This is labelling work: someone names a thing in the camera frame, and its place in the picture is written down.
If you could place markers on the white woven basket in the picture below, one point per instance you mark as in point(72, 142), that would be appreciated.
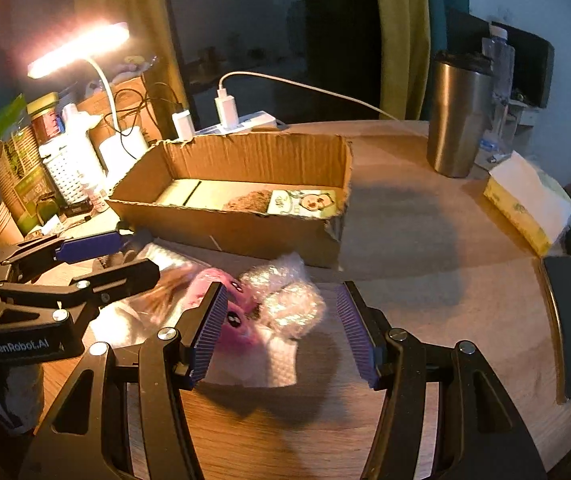
point(73, 170)

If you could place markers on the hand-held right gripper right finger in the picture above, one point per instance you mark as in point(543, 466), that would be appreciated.
point(358, 340)

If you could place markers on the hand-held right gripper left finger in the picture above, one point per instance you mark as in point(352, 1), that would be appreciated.
point(208, 332)

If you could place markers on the bag of cotton swabs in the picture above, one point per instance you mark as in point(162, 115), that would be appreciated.
point(175, 265)

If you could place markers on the stack of paper cups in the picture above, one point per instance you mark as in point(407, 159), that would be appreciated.
point(3, 225)

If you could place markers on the bubble wrap piece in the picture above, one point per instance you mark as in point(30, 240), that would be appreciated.
point(290, 305)

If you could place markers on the printed sticker card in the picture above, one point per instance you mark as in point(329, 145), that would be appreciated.
point(310, 202)

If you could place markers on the pink plush toy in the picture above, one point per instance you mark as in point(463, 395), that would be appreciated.
point(205, 279)

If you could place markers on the purple and yellow plush toy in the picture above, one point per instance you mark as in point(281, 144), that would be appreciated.
point(138, 61)

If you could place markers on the cardboard box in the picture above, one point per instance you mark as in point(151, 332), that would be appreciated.
point(245, 160)

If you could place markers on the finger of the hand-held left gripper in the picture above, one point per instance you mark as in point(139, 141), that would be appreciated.
point(90, 248)
point(115, 280)

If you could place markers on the steel tumbler with black lid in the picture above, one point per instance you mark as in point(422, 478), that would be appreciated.
point(458, 115)

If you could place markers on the black television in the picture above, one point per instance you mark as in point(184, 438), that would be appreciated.
point(530, 60)

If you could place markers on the green printed box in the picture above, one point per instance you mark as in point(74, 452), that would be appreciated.
point(25, 185)

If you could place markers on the white desk lamp base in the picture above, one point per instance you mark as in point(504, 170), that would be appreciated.
point(80, 47)

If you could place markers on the clear water bottle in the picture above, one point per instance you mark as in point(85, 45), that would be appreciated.
point(503, 80)

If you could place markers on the yellow tissue pack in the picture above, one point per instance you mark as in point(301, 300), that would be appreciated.
point(525, 195)

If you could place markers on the white power strip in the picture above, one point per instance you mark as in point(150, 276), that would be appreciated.
point(256, 121)

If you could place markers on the brown jar with green lid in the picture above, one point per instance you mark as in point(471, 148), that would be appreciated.
point(45, 120)

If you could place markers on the white paper towel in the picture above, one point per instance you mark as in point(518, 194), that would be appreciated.
point(115, 325)
point(275, 365)

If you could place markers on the small white bottle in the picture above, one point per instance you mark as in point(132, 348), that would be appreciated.
point(100, 202)
point(88, 192)

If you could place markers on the small black device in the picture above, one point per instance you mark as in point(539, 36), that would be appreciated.
point(78, 207)

